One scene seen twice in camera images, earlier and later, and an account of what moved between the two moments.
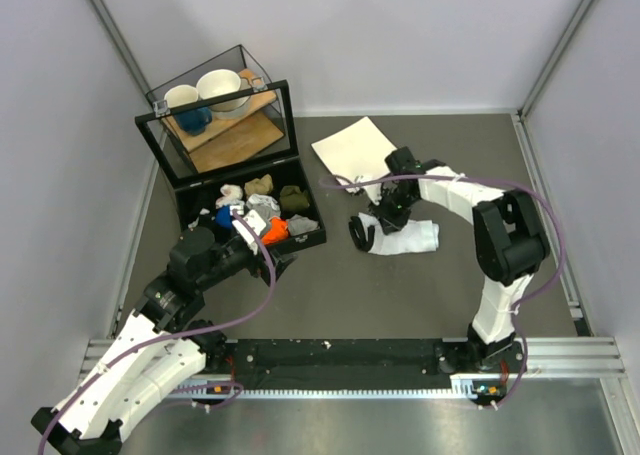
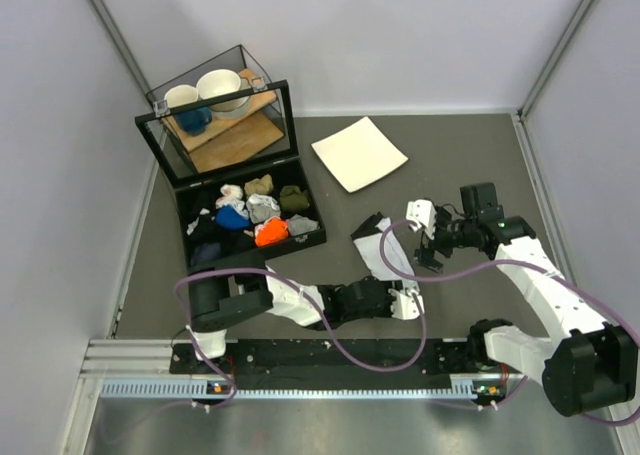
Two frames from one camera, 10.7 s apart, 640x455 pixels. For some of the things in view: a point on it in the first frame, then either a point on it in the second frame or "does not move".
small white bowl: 180,95 does not move
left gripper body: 234,258 to 396,285
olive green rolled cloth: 293,199 does not move
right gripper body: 394,202 to 443,240
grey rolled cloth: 299,224 does not move
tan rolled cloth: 259,186 does not move
